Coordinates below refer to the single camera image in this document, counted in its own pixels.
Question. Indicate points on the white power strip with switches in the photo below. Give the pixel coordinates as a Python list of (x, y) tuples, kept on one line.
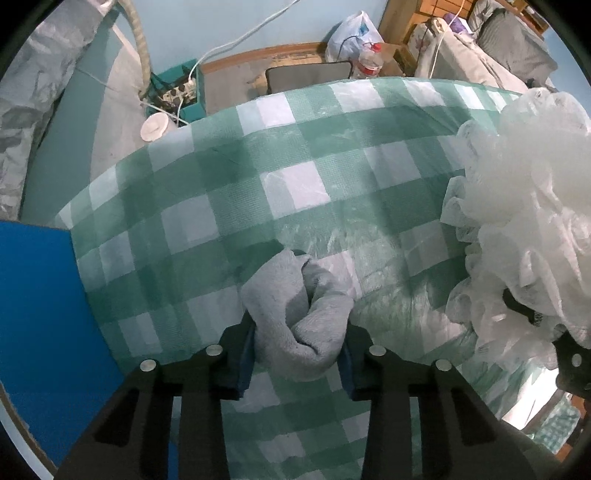
[(178, 92)]

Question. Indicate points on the blue cardboard box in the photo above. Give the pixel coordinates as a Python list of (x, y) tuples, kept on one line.
[(46, 323)]

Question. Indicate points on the grey bed sheet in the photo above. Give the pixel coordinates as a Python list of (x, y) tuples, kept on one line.
[(466, 64)]

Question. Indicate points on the green white checkered tablecloth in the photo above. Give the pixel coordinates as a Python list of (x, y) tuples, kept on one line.
[(277, 184)]

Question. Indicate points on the white blue shopping bag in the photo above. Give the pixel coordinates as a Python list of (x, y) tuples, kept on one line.
[(351, 37)]

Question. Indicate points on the teal plastic basket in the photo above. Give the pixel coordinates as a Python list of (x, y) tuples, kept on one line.
[(191, 113)]

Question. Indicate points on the grey pillow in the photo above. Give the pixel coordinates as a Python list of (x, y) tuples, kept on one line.
[(517, 41)]

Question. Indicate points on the white round appliance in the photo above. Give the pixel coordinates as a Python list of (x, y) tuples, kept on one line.
[(154, 127)]

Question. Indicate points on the wooden headboard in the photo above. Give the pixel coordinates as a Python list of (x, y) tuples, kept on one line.
[(397, 18)]

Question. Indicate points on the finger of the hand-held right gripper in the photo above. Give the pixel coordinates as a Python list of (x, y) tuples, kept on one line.
[(519, 307), (572, 364)]

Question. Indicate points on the clear plastic bottle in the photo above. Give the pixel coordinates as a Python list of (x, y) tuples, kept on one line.
[(370, 62)]

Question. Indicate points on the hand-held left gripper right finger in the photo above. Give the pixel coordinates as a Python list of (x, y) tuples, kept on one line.
[(347, 369)]

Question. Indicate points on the white mesh bath loofah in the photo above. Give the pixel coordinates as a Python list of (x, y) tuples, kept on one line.
[(517, 207)]

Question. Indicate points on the purple pouch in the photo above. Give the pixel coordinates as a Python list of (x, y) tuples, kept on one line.
[(457, 23)]

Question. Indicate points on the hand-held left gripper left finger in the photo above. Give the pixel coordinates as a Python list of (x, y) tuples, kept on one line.
[(244, 364)]

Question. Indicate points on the grey sock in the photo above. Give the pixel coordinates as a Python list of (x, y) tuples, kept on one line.
[(300, 332)]

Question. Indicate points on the grey floor cushion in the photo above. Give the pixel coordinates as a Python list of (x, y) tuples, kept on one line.
[(304, 76)]

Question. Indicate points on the silver foil curtain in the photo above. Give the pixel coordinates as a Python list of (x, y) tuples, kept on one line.
[(27, 115)]

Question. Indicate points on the brown cardboard box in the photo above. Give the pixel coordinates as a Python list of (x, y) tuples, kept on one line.
[(395, 60)]

